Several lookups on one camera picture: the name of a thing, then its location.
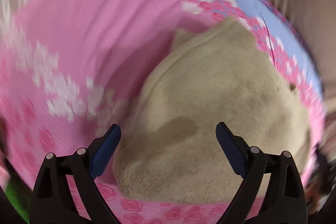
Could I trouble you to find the green object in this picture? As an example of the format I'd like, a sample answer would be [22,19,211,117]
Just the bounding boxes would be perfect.
[5,180,30,223]

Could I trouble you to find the pink floral bed sheet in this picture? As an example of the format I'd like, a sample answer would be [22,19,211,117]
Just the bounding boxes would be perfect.
[0,0,328,224]

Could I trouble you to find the beige sweater with black hearts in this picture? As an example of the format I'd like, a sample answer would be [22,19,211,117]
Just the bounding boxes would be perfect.
[113,17,310,204]

